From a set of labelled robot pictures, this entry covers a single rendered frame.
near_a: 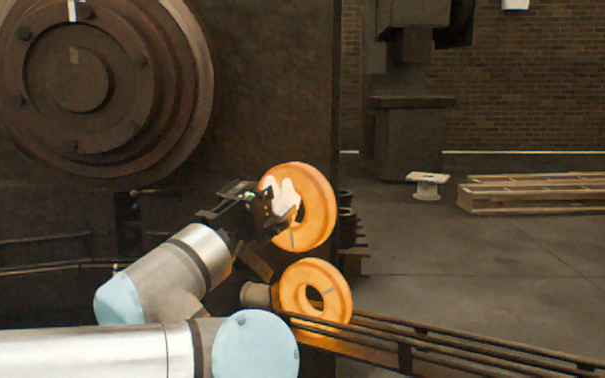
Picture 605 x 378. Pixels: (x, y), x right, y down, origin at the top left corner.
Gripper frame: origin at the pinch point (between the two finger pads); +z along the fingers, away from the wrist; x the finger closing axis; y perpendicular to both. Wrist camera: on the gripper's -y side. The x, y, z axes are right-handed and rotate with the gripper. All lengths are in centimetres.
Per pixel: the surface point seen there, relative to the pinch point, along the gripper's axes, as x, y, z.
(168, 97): 29.8, 15.6, 3.0
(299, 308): 2.9, -24.8, -1.3
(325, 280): -3.1, -17.6, 0.7
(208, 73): 26.0, 18.0, 11.3
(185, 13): 29.4, 29.6, 12.2
